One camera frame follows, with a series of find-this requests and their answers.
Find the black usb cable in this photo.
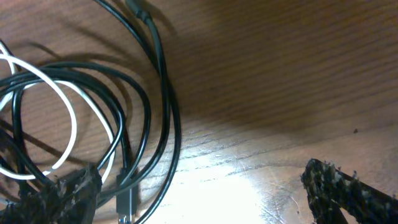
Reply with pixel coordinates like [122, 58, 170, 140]
[0, 0, 182, 224]

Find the white usb cable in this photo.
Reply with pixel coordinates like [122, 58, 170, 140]
[0, 42, 116, 185]

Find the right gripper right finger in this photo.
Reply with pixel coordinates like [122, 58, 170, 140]
[301, 159, 397, 223]

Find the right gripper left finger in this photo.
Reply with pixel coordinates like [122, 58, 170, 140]
[1, 165, 103, 224]

